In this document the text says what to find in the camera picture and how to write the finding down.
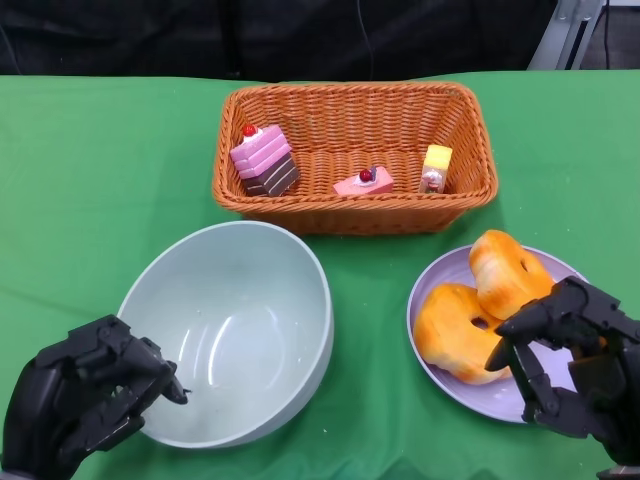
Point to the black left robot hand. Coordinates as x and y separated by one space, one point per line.
65 400

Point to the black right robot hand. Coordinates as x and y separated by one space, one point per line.
595 360

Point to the plump orange croissant bread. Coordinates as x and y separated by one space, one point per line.
505 275

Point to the orange donut bread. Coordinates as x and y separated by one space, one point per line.
450 335

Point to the grey round bowl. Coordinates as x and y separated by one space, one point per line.
240 310

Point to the lavender round plate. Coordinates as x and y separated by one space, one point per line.
500 400

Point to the yellow cake slice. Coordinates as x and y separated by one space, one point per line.
435 165

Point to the orange wicker basket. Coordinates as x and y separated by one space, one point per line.
350 210

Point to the pink layered cake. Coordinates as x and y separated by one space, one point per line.
362 184

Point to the pink brown striped cake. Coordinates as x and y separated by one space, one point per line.
265 160

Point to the green tablecloth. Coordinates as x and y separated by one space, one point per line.
100 175

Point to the black backdrop cloth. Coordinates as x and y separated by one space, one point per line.
200 40

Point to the grey metal frame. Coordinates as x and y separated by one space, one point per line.
562 35

